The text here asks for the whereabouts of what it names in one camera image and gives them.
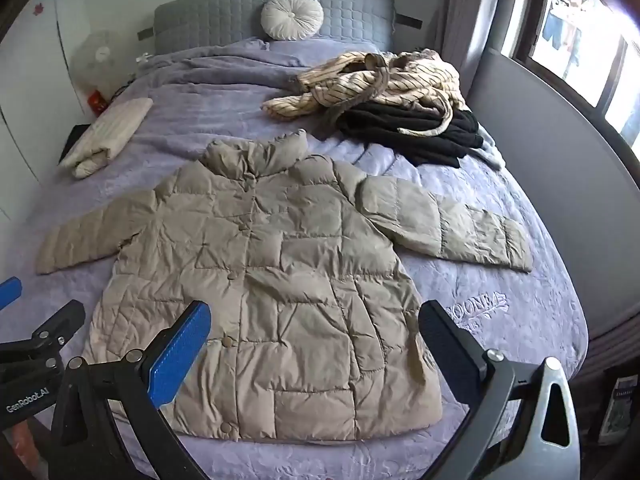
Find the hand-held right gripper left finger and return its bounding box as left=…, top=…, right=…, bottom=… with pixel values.
left=47, top=300, right=213, bottom=480

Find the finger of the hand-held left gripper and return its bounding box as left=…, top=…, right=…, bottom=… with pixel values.
left=0, top=300, right=87, bottom=376
left=0, top=276, right=24, bottom=313

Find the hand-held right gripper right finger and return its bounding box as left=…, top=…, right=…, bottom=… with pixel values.
left=416, top=300, right=598, bottom=480

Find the beige puffer jacket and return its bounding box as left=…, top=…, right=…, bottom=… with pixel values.
left=36, top=129, right=533, bottom=443

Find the magazine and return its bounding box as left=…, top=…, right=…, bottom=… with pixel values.
left=597, top=375, right=636, bottom=446

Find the folded cream quilted jacket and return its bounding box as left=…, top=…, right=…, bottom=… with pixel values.
left=59, top=96, right=155, bottom=180

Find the light grey cloth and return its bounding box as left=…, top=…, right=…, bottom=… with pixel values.
left=475, top=127, right=507, bottom=171

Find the black garment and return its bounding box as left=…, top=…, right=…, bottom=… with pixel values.
left=335, top=100, right=485, bottom=170

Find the purple bed blanket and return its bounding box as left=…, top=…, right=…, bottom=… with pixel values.
left=0, top=37, right=588, bottom=480

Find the cream striped garment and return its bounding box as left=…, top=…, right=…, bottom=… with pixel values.
left=261, top=49, right=471, bottom=123

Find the grey quilted headboard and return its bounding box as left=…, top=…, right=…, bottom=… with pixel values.
left=137, top=0, right=423, bottom=56

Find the grey curtain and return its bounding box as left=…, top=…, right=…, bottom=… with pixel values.
left=435, top=0, right=521, bottom=66

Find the window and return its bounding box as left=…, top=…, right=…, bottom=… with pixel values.
left=500, top=0, right=640, bottom=161

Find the round white pillow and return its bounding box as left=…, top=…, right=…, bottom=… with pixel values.
left=260, top=0, right=325, bottom=42

